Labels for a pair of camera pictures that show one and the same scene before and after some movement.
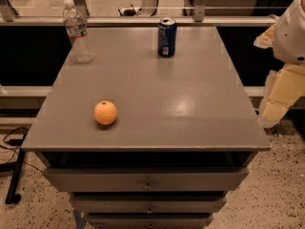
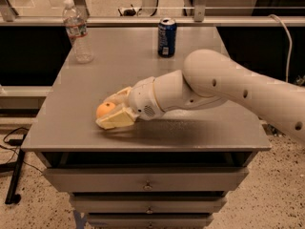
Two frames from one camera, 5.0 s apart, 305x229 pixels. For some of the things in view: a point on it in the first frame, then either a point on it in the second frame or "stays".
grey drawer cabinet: (185, 135) stays
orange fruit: (105, 113) stays
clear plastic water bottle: (78, 33) stays
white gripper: (291, 37) → (142, 96)
